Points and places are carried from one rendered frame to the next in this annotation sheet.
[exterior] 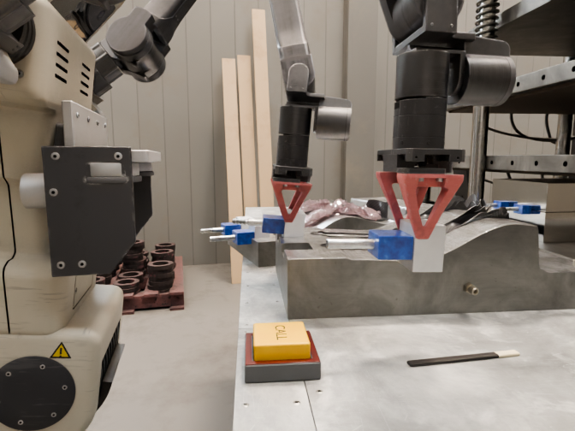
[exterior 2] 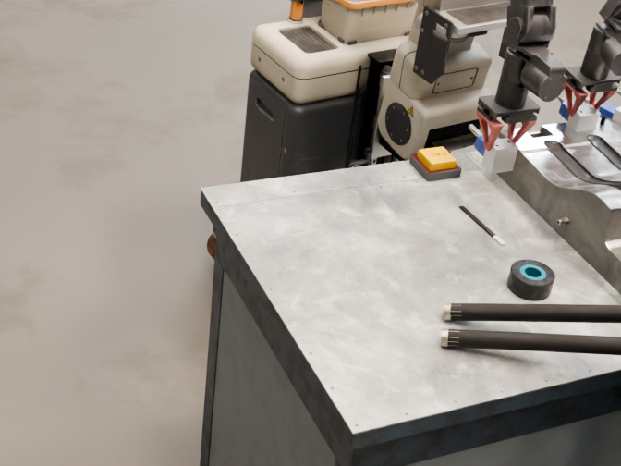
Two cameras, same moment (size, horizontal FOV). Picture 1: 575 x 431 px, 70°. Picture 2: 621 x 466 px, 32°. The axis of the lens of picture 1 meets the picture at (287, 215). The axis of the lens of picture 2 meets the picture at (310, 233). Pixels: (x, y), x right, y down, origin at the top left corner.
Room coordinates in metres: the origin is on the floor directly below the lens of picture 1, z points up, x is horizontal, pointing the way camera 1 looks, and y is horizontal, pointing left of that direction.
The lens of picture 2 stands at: (-0.54, -1.74, 1.94)
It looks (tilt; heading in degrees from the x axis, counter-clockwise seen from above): 34 degrees down; 68
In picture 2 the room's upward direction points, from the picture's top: 7 degrees clockwise
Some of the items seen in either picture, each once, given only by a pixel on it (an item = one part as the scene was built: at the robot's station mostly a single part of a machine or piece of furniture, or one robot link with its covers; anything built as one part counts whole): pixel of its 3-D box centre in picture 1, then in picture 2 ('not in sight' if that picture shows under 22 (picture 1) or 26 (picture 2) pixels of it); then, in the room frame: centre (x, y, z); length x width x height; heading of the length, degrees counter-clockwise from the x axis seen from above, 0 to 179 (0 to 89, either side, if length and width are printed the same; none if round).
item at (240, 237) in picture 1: (239, 237); (607, 111); (0.91, 0.11, 0.85); 0.13 x 0.05 x 0.05; 113
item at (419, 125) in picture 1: (418, 133); (512, 93); (0.48, -0.15, 1.06); 0.10 x 0.07 x 0.07; 6
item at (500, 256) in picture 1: (420, 250); (618, 194); (0.72, -0.24, 0.87); 0.50 x 0.26 x 0.14; 95
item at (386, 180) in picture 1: (410, 194); (509, 126); (0.49, -0.15, 0.99); 0.07 x 0.07 x 0.09; 6
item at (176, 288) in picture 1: (133, 266); not in sight; (3.12, 1.21, 0.20); 1.09 x 0.79 x 0.39; 13
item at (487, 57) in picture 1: (453, 51); (539, 56); (0.49, -0.19, 1.15); 0.11 x 0.09 x 0.12; 100
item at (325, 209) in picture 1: (333, 209); not in sight; (1.06, -0.12, 0.90); 0.26 x 0.18 x 0.08; 113
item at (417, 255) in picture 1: (381, 244); (487, 142); (0.48, -0.11, 0.93); 0.13 x 0.05 x 0.05; 95
